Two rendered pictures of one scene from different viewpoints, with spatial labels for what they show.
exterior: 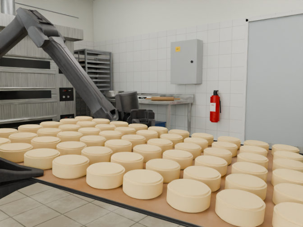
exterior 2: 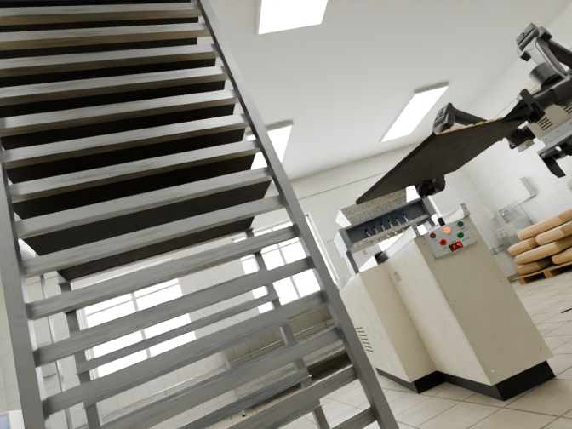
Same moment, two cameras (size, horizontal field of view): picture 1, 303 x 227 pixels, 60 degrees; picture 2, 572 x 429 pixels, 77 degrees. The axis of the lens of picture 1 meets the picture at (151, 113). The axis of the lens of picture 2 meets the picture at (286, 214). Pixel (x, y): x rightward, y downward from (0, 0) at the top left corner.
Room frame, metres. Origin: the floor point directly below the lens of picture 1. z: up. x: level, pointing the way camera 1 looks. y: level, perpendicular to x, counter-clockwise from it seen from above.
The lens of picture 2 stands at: (0.70, -1.33, 0.64)
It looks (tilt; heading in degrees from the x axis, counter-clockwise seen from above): 17 degrees up; 125
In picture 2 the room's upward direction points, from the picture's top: 23 degrees counter-clockwise
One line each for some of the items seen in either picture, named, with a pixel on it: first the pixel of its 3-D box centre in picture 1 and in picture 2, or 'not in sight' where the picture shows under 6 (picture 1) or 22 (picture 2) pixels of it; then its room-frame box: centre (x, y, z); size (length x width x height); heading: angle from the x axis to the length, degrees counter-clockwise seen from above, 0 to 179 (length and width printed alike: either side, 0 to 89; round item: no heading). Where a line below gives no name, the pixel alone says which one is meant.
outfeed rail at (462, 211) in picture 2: not in sight; (408, 249); (-0.32, 1.50, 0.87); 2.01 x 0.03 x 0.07; 130
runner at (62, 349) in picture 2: not in sight; (192, 304); (0.03, -0.84, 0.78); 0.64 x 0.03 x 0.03; 58
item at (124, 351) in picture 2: not in sight; (187, 327); (-0.31, -0.63, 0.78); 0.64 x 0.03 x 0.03; 58
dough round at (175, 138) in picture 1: (171, 140); not in sight; (0.56, -0.04, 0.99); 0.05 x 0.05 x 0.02
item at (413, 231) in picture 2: not in sight; (375, 264); (-0.54, 1.31, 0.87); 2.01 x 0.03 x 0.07; 130
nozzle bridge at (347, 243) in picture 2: not in sight; (387, 237); (-0.36, 1.32, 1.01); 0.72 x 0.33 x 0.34; 40
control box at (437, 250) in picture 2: not in sight; (449, 237); (0.20, 0.65, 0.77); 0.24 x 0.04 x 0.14; 40
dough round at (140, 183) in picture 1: (143, 183); not in sight; (0.32, 0.01, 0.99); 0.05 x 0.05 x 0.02
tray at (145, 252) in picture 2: not in sight; (164, 229); (-0.14, -0.73, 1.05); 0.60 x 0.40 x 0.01; 58
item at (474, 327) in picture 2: not in sight; (452, 302); (-0.03, 0.93, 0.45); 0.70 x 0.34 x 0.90; 130
